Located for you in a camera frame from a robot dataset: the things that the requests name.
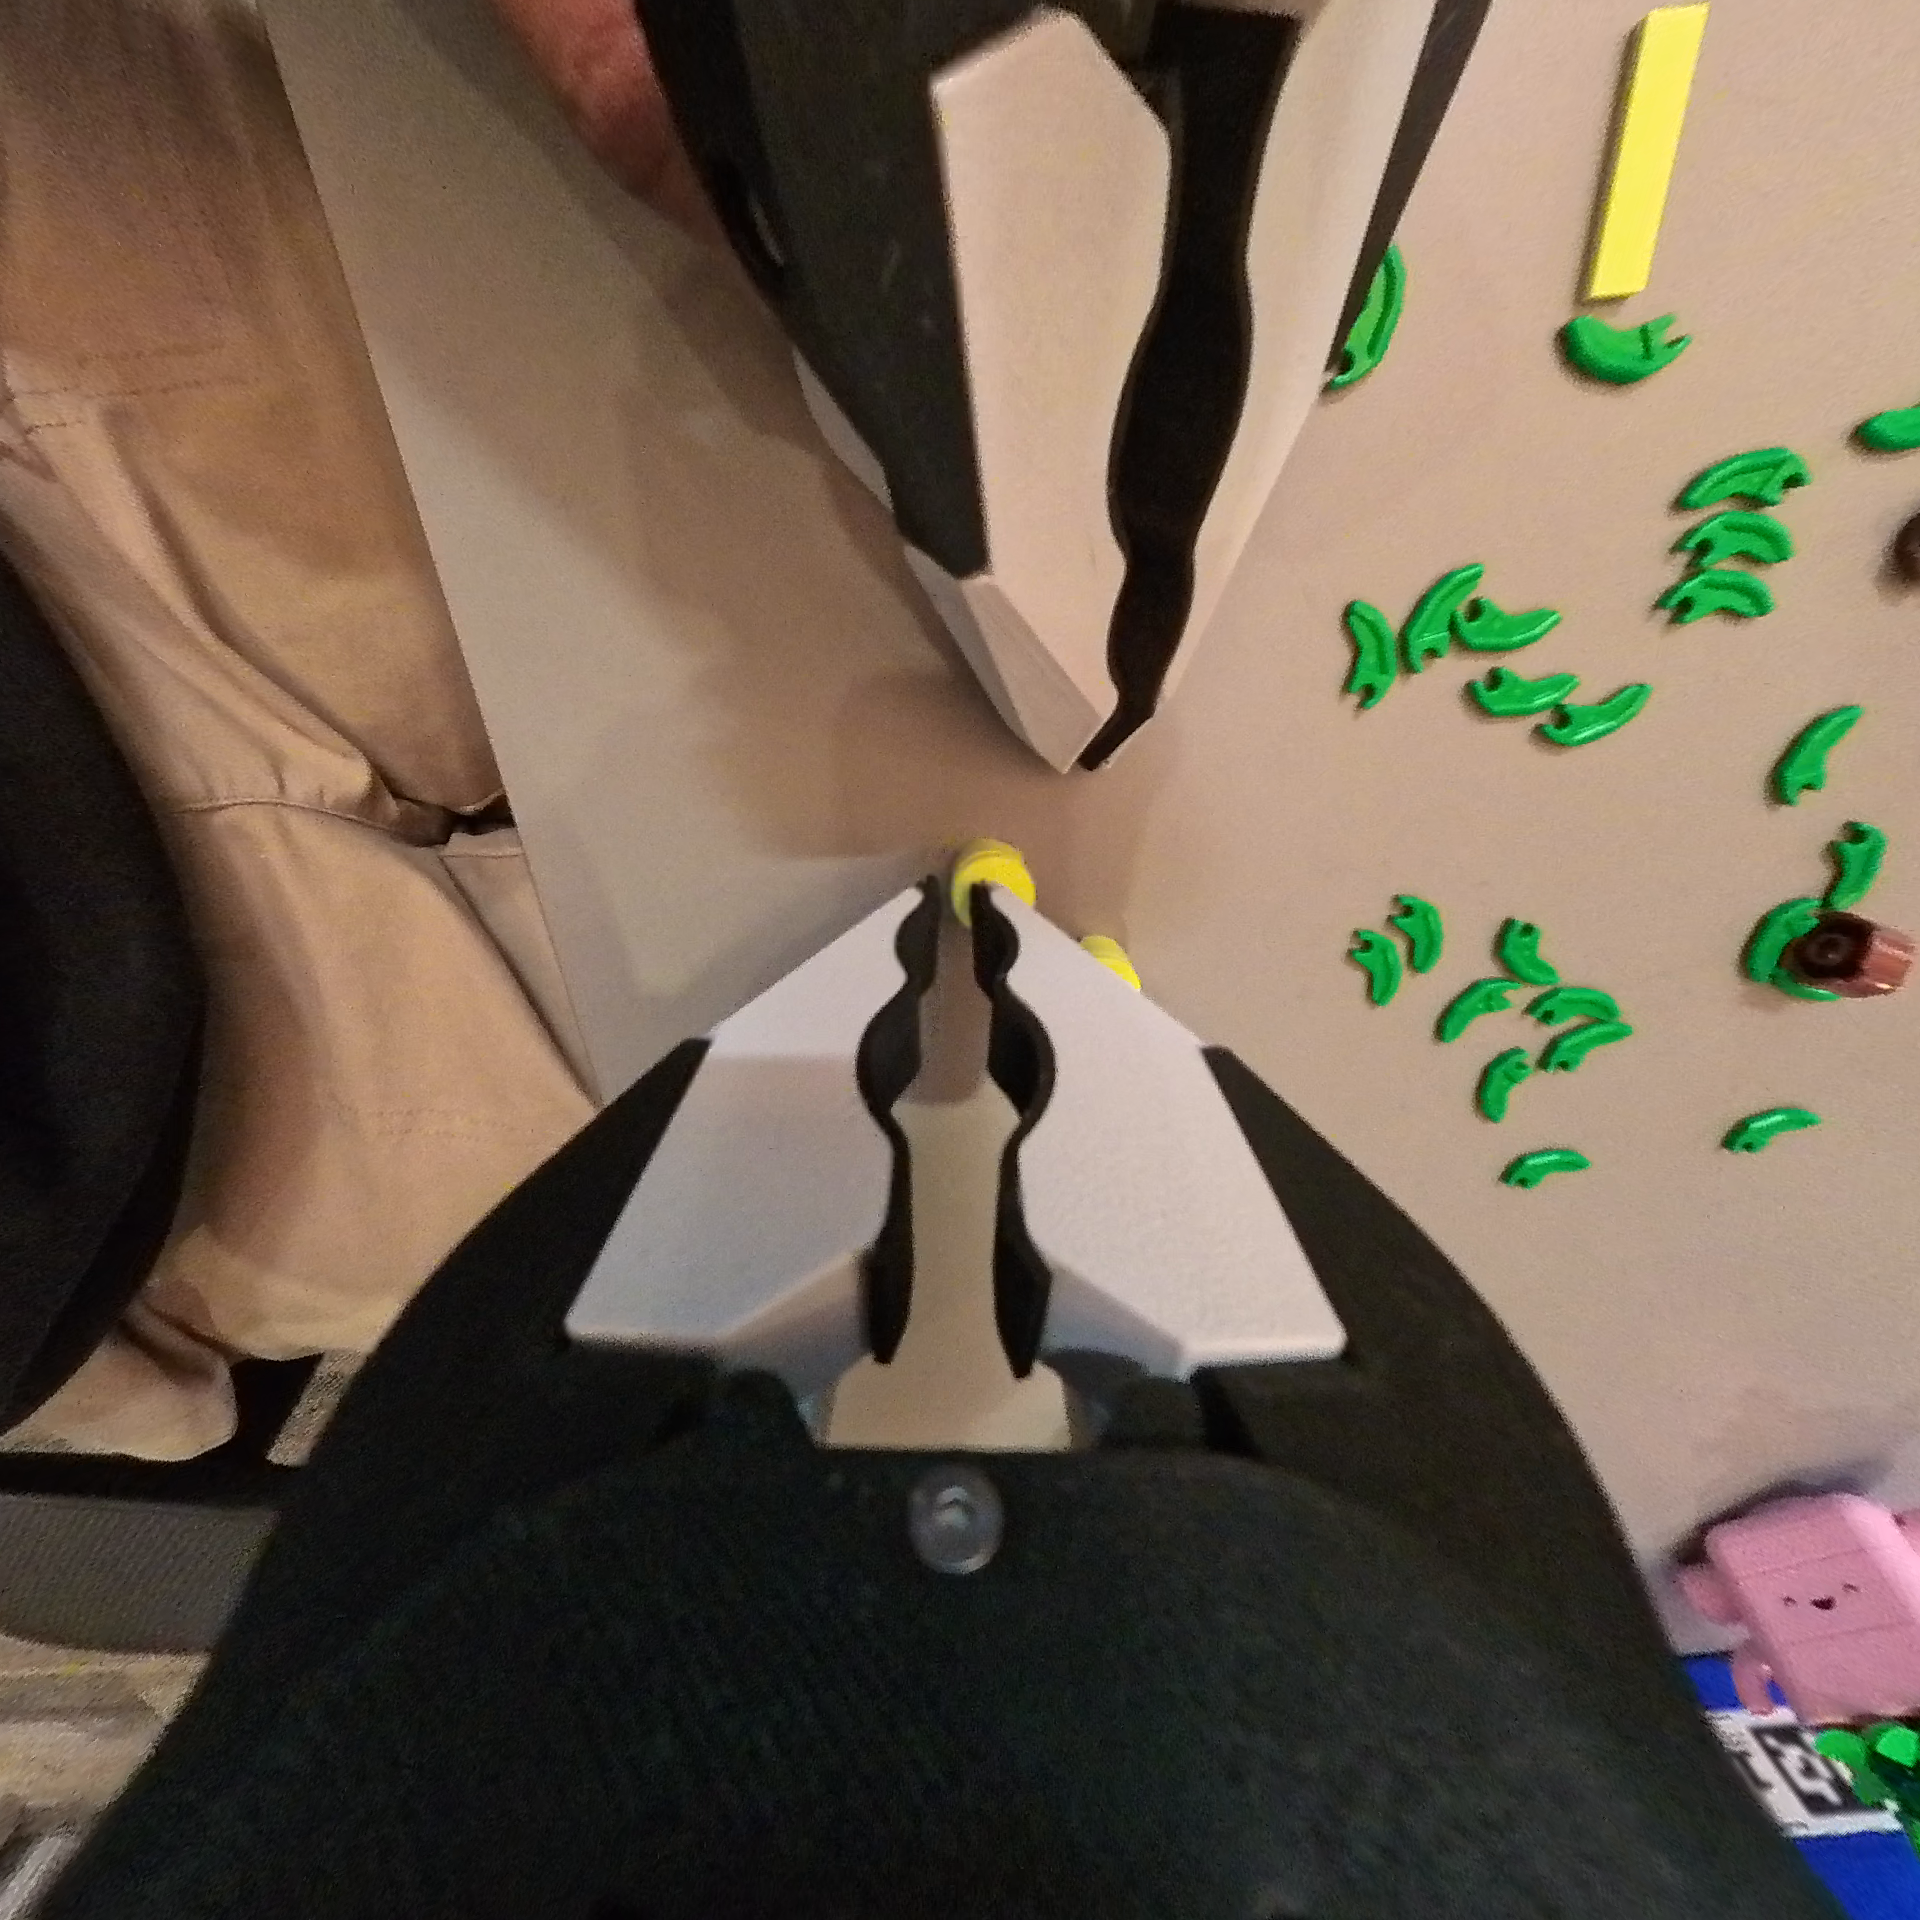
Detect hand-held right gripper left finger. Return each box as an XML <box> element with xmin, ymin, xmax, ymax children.
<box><xmin>568</xmin><ymin>879</ymin><xmax>945</xmax><ymax>1409</ymax></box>

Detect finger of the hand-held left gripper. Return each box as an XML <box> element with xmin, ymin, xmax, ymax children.
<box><xmin>792</xmin><ymin>8</ymin><xmax>1179</xmax><ymax>776</ymax></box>
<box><xmin>1080</xmin><ymin>0</ymin><xmax>1451</xmax><ymax>776</ymax></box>

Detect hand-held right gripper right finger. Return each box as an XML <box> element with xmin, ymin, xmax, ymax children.
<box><xmin>967</xmin><ymin>883</ymin><xmax>1346</xmax><ymax>1384</ymax></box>

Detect person's left hand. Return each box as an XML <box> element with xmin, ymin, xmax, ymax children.
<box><xmin>487</xmin><ymin>0</ymin><xmax>718</xmax><ymax>249</ymax></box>

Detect yellow flat bar tile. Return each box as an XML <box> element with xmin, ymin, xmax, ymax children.
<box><xmin>1581</xmin><ymin>3</ymin><xmax>1712</xmax><ymax>305</ymax></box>

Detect scattered green leaf pieces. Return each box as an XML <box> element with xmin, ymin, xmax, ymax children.
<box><xmin>1328</xmin><ymin>240</ymin><xmax>1920</xmax><ymax>1191</ymax></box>

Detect person's beige trousers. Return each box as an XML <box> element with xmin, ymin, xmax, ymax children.
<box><xmin>0</xmin><ymin>0</ymin><xmax>607</xmax><ymax>1466</ymax></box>

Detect person's black clothed body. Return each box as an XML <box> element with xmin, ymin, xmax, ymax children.
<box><xmin>0</xmin><ymin>567</ymin><xmax>209</xmax><ymax>1431</ymax></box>

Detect brown block on green leaves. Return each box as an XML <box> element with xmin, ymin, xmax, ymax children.
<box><xmin>1739</xmin><ymin>896</ymin><xmax>1920</xmax><ymax>1007</ymax></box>

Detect pink brick flowerpot model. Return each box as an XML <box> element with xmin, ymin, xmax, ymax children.
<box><xmin>1678</xmin><ymin>1489</ymin><xmax>1920</xmax><ymax>1829</ymax></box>

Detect blue plastic bin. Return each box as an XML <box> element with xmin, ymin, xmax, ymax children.
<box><xmin>1681</xmin><ymin>1650</ymin><xmax>1920</xmax><ymax>1920</ymax></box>

